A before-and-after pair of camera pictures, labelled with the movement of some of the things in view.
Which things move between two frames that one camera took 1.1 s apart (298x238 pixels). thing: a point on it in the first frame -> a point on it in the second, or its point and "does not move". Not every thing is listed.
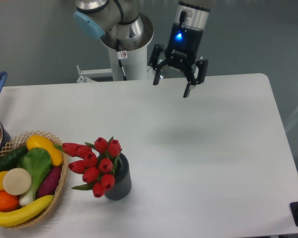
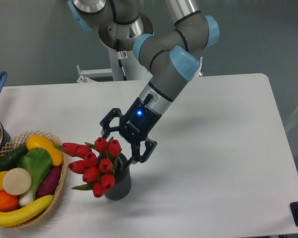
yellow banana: (10, 219) does not move
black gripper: (184, 43) -> (135, 124)
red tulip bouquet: (97, 166) does not move
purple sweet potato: (48, 185) does not move
